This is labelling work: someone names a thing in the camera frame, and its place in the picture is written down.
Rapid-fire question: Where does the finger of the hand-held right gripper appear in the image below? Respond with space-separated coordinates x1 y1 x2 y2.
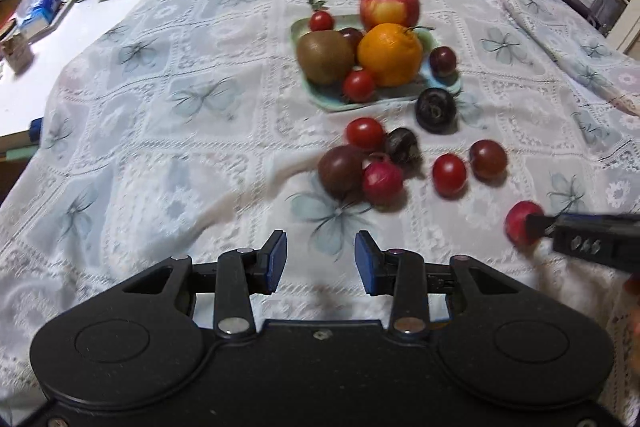
527 212 640 269

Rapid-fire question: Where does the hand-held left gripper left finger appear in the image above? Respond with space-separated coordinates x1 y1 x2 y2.
120 229 288 338

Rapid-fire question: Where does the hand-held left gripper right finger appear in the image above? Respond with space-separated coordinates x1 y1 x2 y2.
354 230 526 338

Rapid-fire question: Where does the red radish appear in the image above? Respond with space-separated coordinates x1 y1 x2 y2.
362 157 405 208
505 201 546 248

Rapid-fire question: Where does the dark red plum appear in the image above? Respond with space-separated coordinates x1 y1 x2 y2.
469 139 509 180

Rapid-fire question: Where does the floral lace tablecloth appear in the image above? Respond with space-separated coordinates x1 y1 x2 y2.
0 0 640 408

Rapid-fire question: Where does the pale green plate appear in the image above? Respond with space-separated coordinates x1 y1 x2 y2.
291 14 463 112

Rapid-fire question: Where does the brown kiwi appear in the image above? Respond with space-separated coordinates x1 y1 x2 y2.
296 31 356 86

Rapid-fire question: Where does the orange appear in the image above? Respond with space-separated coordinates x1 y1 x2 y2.
357 23 424 88

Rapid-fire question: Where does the dark plum behind kiwi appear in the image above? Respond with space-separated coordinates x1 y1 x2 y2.
339 27 365 54

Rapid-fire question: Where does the red cherry tomato with stem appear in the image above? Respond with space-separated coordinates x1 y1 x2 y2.
307 0 335 32

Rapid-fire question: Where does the red apple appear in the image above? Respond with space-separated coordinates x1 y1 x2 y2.
360 0 421 32

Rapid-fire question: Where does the clear jar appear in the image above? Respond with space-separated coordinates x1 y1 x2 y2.
0 29 34 74

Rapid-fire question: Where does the blue tissue box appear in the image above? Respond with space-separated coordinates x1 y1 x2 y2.
16 0 63 40

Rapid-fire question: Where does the white wooden post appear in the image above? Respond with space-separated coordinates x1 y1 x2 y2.
606 0 640 54

